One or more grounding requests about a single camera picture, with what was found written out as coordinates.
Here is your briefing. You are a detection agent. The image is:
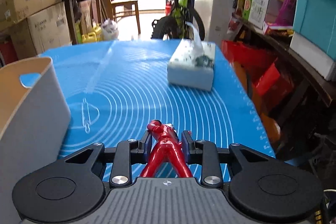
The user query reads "white chest freezer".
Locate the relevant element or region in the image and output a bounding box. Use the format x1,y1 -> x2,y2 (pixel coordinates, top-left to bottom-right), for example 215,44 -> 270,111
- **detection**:
193,0 -> 243,42

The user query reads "blue silicone mat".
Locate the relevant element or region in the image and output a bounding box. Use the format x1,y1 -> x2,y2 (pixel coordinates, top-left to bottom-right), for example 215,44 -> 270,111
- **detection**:
39,39 -> 276,182

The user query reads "red figurine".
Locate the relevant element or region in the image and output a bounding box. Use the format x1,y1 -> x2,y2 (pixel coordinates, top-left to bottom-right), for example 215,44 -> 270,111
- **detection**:
139,120 -> 195,178

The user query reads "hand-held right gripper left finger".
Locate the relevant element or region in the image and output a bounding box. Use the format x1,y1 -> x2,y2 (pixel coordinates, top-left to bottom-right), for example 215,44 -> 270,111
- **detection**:
64,131 -> 153,186

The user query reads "large pale cardboard box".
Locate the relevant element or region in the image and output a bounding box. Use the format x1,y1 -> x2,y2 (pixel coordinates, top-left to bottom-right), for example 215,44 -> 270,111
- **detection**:
10,2 -> 72,59

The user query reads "white storage box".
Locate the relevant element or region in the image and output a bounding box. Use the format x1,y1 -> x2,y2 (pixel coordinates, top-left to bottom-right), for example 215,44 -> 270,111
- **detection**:
289,32 -> 336,81

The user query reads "dark wooden shelf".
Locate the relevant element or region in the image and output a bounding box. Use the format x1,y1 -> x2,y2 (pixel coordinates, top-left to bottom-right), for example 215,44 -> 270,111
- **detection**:
232,13 -> 336,109

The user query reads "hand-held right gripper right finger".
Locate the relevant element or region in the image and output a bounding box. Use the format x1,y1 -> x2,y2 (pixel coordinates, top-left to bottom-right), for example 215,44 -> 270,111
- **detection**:
181,131 -> 276,186

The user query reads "yellow plastic jug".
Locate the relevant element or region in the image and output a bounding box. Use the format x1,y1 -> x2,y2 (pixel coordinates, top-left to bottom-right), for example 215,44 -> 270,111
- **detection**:
92,25 -> 103,41
82,32 -> 97,43

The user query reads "red bucket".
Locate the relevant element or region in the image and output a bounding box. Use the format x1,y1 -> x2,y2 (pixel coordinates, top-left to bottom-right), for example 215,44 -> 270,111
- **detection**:
165,0 -> 175,16

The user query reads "pink plastic rack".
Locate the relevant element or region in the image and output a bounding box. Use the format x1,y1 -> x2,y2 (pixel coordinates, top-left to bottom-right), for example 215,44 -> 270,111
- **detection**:
277,0 -> 298,29

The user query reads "red plastic crate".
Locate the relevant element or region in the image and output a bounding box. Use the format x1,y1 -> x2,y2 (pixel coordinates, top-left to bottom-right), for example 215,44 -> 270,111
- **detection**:
220,40 -> 279,98

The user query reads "teal storage bin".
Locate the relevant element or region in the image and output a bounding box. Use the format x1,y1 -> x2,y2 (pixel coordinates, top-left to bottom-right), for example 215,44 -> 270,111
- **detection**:
292,0 -> 336,60

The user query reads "beige plastic basket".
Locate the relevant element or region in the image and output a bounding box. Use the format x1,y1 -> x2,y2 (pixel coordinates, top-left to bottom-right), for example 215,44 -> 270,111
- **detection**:
0,56 -> 72,224

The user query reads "white tissue pack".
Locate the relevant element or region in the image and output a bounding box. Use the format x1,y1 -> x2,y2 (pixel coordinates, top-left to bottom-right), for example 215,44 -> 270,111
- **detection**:
167,22 -> 216,91

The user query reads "white plastic bag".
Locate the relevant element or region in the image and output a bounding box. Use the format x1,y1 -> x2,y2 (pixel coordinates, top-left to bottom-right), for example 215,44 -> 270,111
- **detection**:
101,19 -> 119,41

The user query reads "green white carton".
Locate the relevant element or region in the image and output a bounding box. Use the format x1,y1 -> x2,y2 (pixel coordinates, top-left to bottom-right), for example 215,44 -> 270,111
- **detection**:
242,0 -> 270,29

